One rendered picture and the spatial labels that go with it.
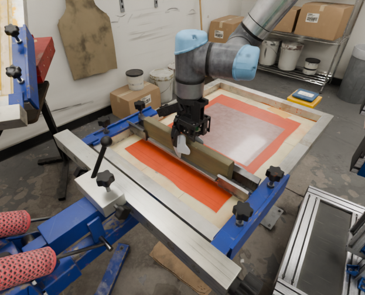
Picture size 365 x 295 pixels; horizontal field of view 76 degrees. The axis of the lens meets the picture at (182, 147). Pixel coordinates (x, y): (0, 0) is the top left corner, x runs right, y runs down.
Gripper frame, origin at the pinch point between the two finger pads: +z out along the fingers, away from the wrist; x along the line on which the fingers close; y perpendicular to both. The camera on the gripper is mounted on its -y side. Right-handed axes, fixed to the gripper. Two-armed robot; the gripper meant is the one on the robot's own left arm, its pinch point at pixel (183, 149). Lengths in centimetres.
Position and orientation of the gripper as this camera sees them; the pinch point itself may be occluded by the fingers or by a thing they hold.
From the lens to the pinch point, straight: 75.5
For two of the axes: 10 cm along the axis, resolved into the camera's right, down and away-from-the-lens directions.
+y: 7.4, 4.2, -5.3
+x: 6.8, -4.6, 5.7
